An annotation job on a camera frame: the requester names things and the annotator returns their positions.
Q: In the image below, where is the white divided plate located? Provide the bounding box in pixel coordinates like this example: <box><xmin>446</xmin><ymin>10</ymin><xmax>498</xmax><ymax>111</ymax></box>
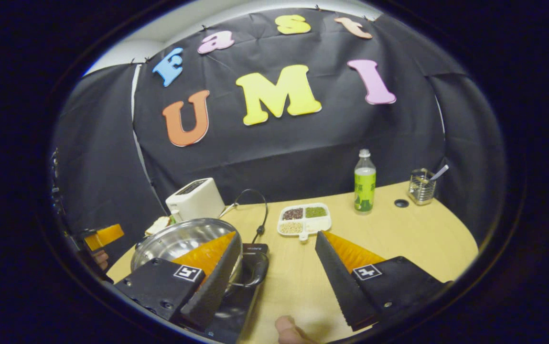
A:
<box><xmin>277</xmin><ymin>203</ymin><xmax>332</xmax><ymax>241</ymax></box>

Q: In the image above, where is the stainless steel pot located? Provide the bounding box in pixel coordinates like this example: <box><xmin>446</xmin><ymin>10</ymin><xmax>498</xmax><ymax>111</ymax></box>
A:
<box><xmin>130</xmin><ymin>218</ymin><xmax>270</xmax><ymax>294</ymax></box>

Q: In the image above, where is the metal mesh utensil holder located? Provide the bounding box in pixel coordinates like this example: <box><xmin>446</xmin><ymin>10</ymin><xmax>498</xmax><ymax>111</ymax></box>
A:
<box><xmin>408</xmin><ymin>168</ymin><xmax>437</xmax><ymax>206</ymax></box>

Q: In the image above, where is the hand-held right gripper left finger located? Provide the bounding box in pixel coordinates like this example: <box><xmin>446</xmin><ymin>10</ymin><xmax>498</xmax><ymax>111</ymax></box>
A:
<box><xmin>112</xmin><ymin>231</ymin><xmax>243</xmax><ymax>333</ymax></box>

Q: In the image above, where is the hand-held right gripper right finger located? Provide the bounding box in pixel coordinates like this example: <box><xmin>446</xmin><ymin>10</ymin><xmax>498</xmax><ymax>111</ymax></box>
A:
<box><xmin>314</xmin><ymin>230</ymin><xmax>451</xmax><ymax>332</ymax></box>

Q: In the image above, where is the toast slice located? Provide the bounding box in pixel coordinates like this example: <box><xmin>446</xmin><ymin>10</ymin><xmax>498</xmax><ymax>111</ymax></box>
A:
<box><xmin>145</xmin><ymin>216</ymin><xmax>171</xmax><ymax>236</ymax></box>

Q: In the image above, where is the black power cable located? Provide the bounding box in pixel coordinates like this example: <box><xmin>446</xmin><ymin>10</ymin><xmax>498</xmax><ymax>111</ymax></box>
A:
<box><xmin>233</xmin><ymin>189</ymin><xmax>269</xmax><ymax>244</ymax></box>

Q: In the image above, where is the black backdrop cloth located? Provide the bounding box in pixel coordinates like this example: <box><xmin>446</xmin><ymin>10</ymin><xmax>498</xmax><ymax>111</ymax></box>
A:
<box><xmin>50</xmin><ymin>7</ymin><xmax>509</xmax><ymax>268</ymax></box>

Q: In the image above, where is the white toaster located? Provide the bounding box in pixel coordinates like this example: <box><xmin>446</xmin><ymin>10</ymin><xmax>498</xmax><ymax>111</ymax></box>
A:
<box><xmin>165</xmin><ymin>178</ymin><xmax>226</xmax><ymax>222</ymax></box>

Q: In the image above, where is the green label drink bottle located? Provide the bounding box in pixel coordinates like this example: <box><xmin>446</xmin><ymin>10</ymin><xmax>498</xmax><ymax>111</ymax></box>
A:
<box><xmin>354</xmin><ymin>149</ymin><xmax>377</xmax><ymax>215</ymax></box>

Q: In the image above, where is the black induction cooktop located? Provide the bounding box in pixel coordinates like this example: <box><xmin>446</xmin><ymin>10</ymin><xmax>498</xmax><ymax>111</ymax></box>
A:
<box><xmin>193</xmin><ymin>243</ymin><xmax>270</xmax><ymax>344</ymax></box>

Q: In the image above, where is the metal spoon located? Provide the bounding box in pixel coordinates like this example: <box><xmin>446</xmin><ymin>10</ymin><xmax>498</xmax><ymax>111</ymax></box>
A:
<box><xmin>428</xmin><ymin>165</ymin><xmax>450</xmax><ymax>183</ymax></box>

